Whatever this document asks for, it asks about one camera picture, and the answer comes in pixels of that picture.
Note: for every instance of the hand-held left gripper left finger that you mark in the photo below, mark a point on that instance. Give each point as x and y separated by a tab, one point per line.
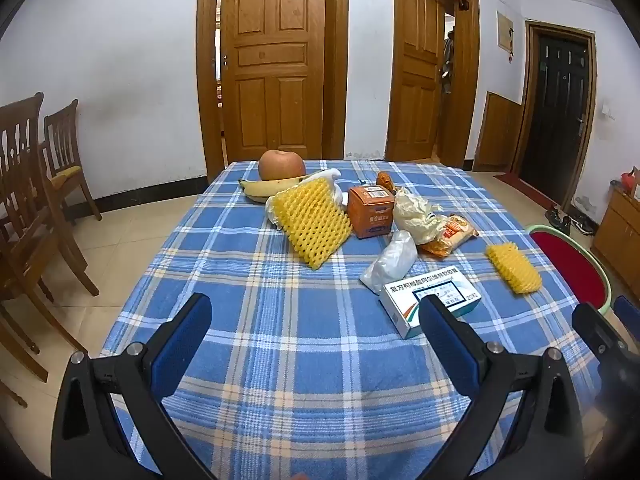
182	340

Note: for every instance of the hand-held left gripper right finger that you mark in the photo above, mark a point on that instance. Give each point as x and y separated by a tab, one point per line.
445	345

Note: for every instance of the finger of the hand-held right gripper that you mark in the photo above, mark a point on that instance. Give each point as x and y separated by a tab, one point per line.
630	312
595	330

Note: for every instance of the white and green medicine box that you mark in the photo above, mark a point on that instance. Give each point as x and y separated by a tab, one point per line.
450	287

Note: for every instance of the red round stool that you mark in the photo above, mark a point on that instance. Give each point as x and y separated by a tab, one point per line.
570	265

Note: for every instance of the clear plastic bag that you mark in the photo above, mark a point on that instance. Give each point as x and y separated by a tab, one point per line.
392	260

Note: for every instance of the small yellow foam fruit net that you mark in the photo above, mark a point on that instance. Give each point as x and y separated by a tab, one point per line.
515	267

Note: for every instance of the orange snack packet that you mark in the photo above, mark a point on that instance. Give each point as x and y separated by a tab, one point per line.
450	232

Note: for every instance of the cream paper ball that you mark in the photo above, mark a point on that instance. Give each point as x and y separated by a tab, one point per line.
415	212

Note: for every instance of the orange cardboard box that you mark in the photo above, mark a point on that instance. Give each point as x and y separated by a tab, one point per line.
370	215

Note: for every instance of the large yellow foam fruit net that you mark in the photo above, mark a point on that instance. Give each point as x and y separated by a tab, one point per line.
310	220

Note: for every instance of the white foam fruit net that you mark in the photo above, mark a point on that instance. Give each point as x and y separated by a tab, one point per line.
331	181

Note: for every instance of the wooden cabinet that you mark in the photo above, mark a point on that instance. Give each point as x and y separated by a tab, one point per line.
620	240

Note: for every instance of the grey shoe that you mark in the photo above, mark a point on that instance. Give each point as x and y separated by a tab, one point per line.
584	225

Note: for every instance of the blue plaid tablecloth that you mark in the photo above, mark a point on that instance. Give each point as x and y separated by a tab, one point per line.
280	310

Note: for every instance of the dark shoe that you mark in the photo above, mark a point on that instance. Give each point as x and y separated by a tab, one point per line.
556	219

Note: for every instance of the red bag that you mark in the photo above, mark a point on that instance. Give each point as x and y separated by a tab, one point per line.
629	180

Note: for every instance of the red doormat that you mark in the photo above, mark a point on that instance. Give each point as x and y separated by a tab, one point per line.
525	190

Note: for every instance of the yellow banana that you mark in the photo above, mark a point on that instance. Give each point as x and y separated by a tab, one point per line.
265	189

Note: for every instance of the red apple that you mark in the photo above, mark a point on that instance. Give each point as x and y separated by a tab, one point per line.
281	165

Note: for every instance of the black entrance door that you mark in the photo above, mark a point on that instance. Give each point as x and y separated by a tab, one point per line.
552	115

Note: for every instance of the wooden door with panels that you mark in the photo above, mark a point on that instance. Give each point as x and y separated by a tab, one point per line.
272	60
415	70

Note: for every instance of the hanging clothes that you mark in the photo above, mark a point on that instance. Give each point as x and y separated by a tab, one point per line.
447	60

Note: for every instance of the red door ornament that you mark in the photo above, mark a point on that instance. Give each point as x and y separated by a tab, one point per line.
462	0

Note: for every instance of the white light switch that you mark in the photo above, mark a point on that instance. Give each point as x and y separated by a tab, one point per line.
609	110

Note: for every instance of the low wooden wall cupboard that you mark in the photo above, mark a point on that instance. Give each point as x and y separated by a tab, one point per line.
497	132

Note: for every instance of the beige wall panel box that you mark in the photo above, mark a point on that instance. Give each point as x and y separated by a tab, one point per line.
504	30

